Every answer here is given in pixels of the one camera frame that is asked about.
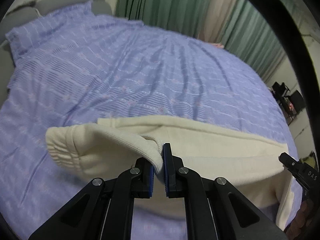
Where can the grey padded headboard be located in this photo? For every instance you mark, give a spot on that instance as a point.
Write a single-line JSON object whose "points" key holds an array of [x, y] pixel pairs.
{"points": [[26, 13]]}

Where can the person's right hand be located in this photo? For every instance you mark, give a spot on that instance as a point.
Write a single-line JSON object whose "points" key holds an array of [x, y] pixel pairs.
{"points": [[300, 220]]}

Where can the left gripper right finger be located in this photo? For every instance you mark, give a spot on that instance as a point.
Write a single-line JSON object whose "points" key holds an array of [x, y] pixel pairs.
{"points": [[214, 209]]}

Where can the green pleated curtain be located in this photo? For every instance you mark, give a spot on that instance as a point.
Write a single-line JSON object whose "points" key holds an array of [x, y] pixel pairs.
{"points": [[247, 35]]}

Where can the pile of clothes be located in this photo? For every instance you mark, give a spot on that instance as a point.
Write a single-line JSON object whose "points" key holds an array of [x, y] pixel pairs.
{"points": [[311, 160]]}

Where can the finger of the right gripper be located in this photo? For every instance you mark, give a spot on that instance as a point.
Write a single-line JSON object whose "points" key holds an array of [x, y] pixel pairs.
{"points": [[291, 164]]}

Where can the beige sheer curtain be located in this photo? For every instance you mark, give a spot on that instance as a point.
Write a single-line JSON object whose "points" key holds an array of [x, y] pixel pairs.
{"points": [[215, 20]]}

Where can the purple striped floral bedspread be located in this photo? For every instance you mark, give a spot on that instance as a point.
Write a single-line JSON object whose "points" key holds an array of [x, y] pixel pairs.
{"points": [[73, 67]]}

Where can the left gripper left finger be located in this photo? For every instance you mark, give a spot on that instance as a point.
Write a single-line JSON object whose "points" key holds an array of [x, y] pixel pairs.
{"points": [[103, 209]]}

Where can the cream knit pants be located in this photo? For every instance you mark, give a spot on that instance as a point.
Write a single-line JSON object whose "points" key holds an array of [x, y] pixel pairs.
{"points": [[110, 146]]}

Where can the black folding chair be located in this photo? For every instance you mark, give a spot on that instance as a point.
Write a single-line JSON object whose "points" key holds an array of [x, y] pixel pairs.
{"points": [[291, 104]]}

